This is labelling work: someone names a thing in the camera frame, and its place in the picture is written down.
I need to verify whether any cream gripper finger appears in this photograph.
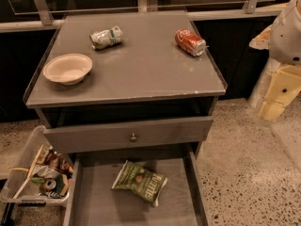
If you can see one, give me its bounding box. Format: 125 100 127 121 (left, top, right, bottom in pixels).
249 25 272 50
258 65 301 121

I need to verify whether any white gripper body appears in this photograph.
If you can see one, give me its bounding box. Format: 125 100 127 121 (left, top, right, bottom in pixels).
269 0 301 65

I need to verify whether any green jalapeno chip bag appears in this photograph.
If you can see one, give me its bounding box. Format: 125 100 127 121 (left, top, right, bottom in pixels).
112 160 167 207

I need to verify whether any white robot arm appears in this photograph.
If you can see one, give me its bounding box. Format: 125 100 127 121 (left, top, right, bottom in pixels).
249 0 301 121

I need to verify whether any grey drawer cabinet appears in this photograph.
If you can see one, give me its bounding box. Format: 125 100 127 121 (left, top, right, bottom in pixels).
23 10 228 155

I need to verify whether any round metal drawer knob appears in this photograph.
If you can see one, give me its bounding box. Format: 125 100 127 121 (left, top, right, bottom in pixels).
130 134 137 142

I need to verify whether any grey open middle drawer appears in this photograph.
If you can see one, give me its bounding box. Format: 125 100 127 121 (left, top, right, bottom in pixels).
63 150 209 226

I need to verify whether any grey top drawer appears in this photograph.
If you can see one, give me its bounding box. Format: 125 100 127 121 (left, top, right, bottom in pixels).
44 116 213 153

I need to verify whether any red soda can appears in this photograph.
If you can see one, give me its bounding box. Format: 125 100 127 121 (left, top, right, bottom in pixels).
175 29 207 57

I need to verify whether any green white crushed can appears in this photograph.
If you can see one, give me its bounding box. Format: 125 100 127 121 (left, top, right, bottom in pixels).
89 25 123 50

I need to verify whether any beige paper bowl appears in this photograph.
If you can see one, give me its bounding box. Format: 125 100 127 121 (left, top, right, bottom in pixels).
43 54 93 85

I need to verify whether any brown snack wrapper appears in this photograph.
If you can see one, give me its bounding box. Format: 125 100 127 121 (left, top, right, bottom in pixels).
27 145 73 184

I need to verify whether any clear plastic trash bin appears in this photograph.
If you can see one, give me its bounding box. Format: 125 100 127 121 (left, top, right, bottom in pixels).
1 126 73 205

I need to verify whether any middle metal bracket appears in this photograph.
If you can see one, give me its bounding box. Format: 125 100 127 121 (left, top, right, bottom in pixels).
137 0 158 12

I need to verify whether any grey counter ledge rail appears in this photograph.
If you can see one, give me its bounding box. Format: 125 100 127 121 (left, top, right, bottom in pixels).
0 4 285 33

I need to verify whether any left metal bracket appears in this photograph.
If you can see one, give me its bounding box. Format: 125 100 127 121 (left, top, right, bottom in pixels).
33 0 54 26

